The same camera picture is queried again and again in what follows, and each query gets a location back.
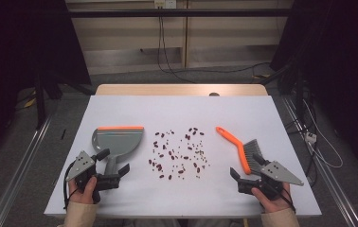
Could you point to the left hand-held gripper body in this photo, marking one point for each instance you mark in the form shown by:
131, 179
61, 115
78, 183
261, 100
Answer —
80, 165

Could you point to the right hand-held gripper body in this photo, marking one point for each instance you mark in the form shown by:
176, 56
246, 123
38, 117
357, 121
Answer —
278, 175

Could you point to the grey dustpan with orange lip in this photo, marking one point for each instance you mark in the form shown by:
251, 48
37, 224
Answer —
120, 142

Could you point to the orange brush with grey bristles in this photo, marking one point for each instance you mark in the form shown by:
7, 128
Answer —
240, 148

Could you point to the red beans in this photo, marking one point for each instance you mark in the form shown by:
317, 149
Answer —
170, 177

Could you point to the person's left hand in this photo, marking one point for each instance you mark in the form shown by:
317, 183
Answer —
84, 192

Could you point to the person's right hand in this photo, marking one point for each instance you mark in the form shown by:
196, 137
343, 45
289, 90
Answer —
273, 205

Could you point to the small black floor object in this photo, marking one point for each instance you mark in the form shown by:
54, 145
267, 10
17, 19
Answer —
63, 134

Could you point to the white power strip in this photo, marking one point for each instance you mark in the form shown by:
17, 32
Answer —
310, 137

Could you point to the white board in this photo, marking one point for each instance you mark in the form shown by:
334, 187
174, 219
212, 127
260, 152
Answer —
136, 110

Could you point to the person's legs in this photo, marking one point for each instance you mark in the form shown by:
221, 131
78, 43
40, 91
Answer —
155, 223

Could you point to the black metal stand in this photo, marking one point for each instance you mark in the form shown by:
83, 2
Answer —
39, 104
298, 94

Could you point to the dark round table grommet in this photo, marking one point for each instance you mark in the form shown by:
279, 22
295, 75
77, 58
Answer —
214, 94

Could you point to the yellow floor tape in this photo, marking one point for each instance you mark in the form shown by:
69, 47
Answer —
30, 102

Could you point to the wooden table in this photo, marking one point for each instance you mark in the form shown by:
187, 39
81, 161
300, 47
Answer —
167, 90

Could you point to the black curtain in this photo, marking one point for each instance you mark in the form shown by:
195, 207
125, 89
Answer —
341, 63
9, 63

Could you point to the black horizontal bar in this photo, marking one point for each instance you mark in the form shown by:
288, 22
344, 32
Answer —
167, 13

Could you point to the silver metal rail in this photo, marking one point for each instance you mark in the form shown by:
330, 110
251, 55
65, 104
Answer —
19, 170
325, 170

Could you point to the white wall socket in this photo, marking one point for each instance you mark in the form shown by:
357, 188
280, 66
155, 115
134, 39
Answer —
165, 3

